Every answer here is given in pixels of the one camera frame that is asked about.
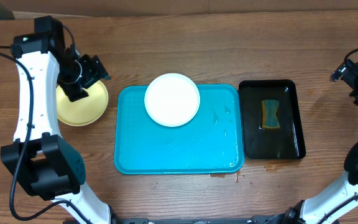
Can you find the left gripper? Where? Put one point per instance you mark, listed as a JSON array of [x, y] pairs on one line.
[[97, 70]]

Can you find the yellow-green plate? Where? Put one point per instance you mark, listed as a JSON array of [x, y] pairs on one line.
[[84, 111]]

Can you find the green yellow sponge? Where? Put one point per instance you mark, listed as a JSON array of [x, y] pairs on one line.
[[269, 114]]

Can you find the white plate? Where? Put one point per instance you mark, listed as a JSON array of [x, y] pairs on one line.
[[172, 100]]

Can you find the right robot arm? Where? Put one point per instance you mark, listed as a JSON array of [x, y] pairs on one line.
[[341, 196]]

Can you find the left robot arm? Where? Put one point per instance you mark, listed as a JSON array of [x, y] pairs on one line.
[[39, 159]]

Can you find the black water tray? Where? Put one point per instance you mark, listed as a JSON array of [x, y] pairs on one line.
[[286, 142]]

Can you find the teal plastic tray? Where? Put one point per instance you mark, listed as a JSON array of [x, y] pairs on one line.
[[211, 143]]

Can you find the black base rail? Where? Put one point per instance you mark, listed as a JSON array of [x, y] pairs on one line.
[[213, 221]]

